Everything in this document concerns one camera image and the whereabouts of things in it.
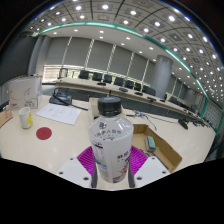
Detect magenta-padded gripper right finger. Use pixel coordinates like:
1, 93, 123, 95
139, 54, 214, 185
127, 145, 170, 189

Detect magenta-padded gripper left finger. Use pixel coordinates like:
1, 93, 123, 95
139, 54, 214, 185
57, 145, 98, 189

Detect clear plastic water bottle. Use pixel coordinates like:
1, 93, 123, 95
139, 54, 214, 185
88, 96, 135, 184

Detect red-edged cardboard box lid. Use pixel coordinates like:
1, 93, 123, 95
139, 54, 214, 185
132, 123, 184, 173

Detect green whiteboard eraser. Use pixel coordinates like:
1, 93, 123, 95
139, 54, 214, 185
144, 135, 157, 153

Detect flat round red coaster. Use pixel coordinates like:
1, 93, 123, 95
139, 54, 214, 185
35, 126, 53, 141

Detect white printed paper sheet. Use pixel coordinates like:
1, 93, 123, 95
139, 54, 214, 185
35, 102, 83, 126

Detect small white open box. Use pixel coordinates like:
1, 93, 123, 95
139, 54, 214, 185
88, 97, 101, 118

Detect white ceramic cup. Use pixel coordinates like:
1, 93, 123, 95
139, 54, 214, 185
18, 106, 34, 130

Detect black flat bag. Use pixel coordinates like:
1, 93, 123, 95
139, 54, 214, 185
48, 92, 73, 107

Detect long curved conference desk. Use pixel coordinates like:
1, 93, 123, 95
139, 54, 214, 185
54, 77, 214, 129

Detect white copy paper carton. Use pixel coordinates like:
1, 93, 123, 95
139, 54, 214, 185
8, 75, 43, 110

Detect row of black office chairs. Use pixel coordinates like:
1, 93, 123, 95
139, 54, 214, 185
59, 68, 201, 111

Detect round ceiling lights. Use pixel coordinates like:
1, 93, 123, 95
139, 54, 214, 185
33, 1, 224, 111

